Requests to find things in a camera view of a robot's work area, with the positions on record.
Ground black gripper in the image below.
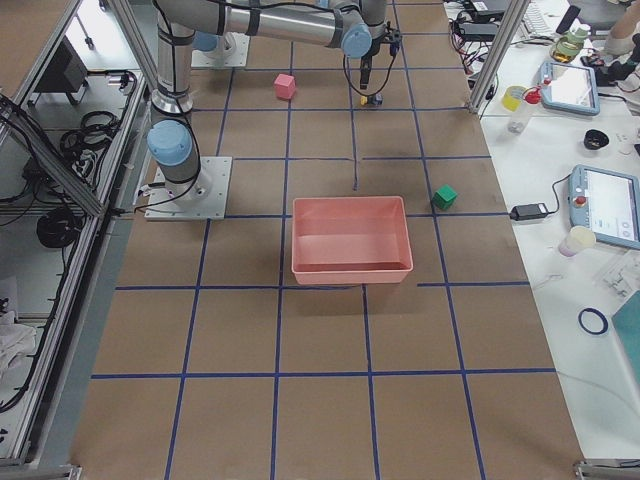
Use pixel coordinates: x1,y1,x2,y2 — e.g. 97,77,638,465
359,21,402,90

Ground yellow push button switch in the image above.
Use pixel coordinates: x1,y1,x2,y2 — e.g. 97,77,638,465
360,93,383,107

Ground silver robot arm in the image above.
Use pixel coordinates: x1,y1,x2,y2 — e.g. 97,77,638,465
193,31,237,56
147,1,402,211

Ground person hand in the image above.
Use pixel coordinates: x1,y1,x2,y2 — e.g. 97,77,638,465
603,4,639,56

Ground pink cube near centre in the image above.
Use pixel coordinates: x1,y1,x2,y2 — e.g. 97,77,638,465
273,74,297,100

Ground green cube near bin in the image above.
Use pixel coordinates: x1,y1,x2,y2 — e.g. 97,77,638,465
431,184,458,210

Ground yellow tape roll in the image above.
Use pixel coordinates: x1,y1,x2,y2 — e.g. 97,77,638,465
501,85,527,112

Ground clear plastic bottle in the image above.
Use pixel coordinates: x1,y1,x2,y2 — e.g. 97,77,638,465
507,100,536,134

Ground pink plastic bin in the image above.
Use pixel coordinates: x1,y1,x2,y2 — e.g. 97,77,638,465
291,196,414,285

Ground red cap object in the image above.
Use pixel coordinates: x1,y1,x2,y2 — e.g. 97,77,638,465
522,86,542,105

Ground upper teach pendant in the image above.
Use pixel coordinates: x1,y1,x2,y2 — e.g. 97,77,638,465
539,61,600,116

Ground teach pendant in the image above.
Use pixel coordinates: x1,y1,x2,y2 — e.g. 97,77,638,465
539,61,600,116
568,165,639,250

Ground black power adapter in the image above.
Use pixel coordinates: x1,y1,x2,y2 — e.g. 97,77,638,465
509,203,550,221

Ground black small bowl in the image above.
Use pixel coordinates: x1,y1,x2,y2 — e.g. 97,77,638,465
583,129,610,151

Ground white paper cup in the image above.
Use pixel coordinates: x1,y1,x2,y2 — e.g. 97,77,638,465
558,225,596,257

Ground lower teach pendant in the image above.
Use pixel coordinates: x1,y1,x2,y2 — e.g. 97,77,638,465
568,165,639,250

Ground clear plastic bag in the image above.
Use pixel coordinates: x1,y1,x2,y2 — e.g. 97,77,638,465
596,250,639,299

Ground teal box corner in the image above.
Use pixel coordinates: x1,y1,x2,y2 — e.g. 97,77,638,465
612,291,640,378

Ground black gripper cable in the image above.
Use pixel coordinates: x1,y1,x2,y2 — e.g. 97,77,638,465
341,44,396,99

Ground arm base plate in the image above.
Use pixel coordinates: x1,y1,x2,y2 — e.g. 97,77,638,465
191,32,250,70
144,156,232,221

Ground aluminium frame post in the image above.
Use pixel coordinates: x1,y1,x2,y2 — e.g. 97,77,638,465
467,0,529,113

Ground coiled black cables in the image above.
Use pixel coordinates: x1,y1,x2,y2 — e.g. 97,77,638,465
59,110,115,166

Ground aluminium side frame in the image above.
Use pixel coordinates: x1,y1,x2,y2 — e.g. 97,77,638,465
1,1,155,479

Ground blue tape ring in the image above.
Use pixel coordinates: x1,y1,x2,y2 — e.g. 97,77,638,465
578,308,610,336

